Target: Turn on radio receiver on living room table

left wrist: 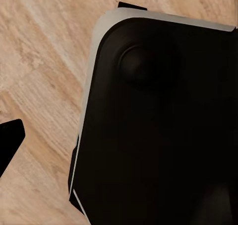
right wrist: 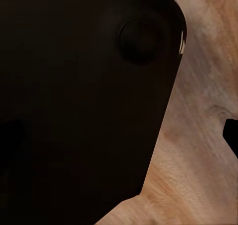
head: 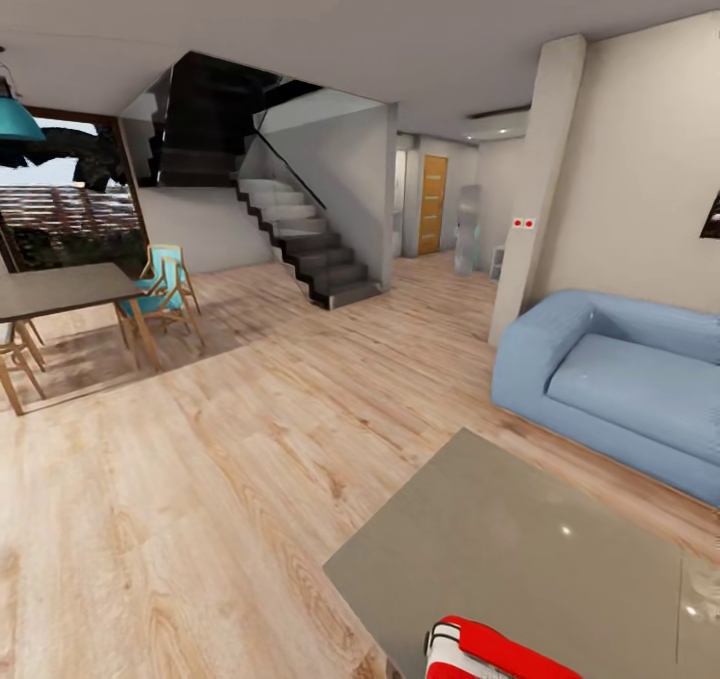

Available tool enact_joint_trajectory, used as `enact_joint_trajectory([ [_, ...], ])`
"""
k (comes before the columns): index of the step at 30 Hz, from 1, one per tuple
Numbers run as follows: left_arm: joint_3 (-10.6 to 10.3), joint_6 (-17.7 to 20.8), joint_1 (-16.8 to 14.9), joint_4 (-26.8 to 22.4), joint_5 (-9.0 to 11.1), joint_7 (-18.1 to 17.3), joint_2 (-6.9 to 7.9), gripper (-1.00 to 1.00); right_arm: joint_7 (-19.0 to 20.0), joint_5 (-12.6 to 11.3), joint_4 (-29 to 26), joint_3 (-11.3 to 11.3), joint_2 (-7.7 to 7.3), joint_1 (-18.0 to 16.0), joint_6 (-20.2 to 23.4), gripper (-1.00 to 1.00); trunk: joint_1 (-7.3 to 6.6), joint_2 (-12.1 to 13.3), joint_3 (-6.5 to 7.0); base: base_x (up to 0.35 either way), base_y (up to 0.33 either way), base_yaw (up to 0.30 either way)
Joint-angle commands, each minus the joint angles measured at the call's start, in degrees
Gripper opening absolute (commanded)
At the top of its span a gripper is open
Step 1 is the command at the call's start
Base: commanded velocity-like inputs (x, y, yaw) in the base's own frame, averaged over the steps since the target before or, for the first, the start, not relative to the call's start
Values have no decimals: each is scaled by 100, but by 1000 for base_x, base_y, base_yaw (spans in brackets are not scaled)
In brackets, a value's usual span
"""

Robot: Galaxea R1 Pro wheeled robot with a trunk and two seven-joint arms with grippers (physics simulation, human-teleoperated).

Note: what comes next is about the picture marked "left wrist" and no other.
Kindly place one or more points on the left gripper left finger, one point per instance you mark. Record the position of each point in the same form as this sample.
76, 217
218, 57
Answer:
11, 136

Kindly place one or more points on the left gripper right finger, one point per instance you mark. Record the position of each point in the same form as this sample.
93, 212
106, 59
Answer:
230, 134

